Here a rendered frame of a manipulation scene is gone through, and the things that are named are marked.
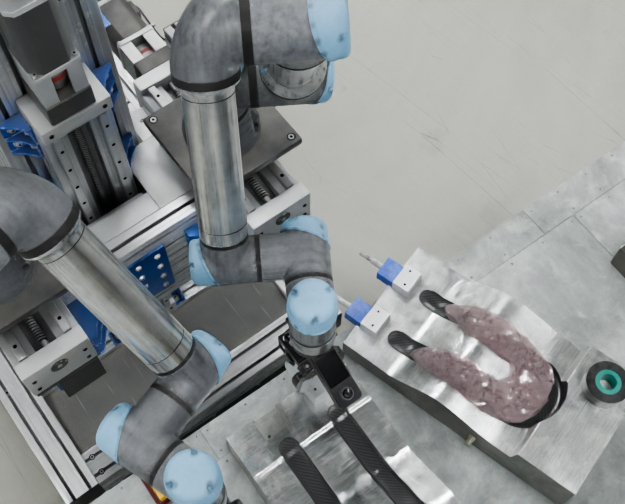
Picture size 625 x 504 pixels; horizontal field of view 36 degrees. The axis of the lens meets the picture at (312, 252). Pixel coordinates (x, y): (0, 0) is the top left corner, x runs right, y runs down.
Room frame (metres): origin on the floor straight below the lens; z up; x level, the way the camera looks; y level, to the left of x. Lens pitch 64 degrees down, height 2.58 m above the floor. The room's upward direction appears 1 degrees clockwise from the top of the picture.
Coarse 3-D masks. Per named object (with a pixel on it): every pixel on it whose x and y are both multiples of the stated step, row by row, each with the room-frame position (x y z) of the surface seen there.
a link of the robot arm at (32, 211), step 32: (0, 192) 0.55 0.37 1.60; (32, 192) 0.56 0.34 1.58; (64, 192) 0.59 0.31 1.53; (0, 224) 0.51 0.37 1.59; (32, 224) 0.53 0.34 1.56; (64, 224) 0.54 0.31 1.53; (32, 256) 0.51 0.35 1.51; (64, 256) 0.52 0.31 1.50; (96, 256) 0.53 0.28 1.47; (96, 288) 0.49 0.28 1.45; (128, 288) 0.51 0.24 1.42; (128, 320) 0.47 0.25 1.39; (160, 320) 0.48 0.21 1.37; (160, 352) 0.45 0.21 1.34; (192, 352) 0.46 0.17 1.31; (224, 352) 0.47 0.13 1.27; (160, 384) 0.42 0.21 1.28; (192, 384) 0.42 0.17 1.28
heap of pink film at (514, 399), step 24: (456, 312) 0.70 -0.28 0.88; (480, 312) 0.69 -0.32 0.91; (480, 336) 0.64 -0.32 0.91; (504, 336) 0.64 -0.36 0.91; (432, 360) 0.60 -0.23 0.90; (456, 360) 0.59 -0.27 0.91; (504, 360) 0.60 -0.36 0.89; (528, 360) 0.60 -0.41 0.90; (456, 384) 0.55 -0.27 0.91; (480, 384) 0.55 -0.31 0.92; (504, 384) 0.55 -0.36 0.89; (528, 384) 0.55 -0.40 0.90; (552, 384) 0.55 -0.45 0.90; (480, 408) 0.51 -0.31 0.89; (504, 408) 0.51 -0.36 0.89; (528, 408) 0.51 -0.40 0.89
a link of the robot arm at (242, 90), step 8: (248, 72) 0.99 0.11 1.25; (240, 80) 0.98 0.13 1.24; (248, 80) 0.98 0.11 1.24; (256, 80) 0.98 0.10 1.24; (240, 88) 0.97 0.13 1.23; (248, 88) 0.97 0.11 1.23; (256, 88) 0.97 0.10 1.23; (240, 96) 0.96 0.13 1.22; (248, 96) 0.96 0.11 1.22; (256, 96) 0.96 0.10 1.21; (240, 104) 0.96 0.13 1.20; (248, 104) 0.96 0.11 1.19; (256, 104) 0.96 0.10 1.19; (240, 112) 0.98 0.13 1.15
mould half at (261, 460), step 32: (288, 416) 0.49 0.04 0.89; (320, 416) 0.49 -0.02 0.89; (384, 416) 0.49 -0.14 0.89; (256, 448) 0.43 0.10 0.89; (320, 448) 0.43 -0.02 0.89; (384, 448) 0.43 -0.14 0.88; (256, 480) 0.37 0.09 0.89; (288, 480) 0.37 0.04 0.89; (352, 480) 0.37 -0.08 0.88; (416, 480) 0.37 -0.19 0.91
